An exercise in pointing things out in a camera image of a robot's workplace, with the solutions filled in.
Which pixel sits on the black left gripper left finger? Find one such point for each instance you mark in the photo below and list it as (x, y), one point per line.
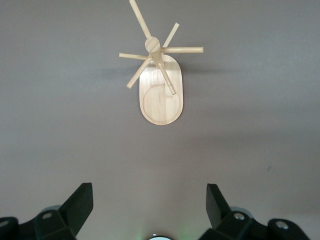
(72, 212)

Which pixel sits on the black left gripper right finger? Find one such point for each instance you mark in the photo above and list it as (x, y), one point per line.
(220, 215)

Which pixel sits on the wooden cup rack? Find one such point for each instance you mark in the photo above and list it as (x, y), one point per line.
(161, 105)

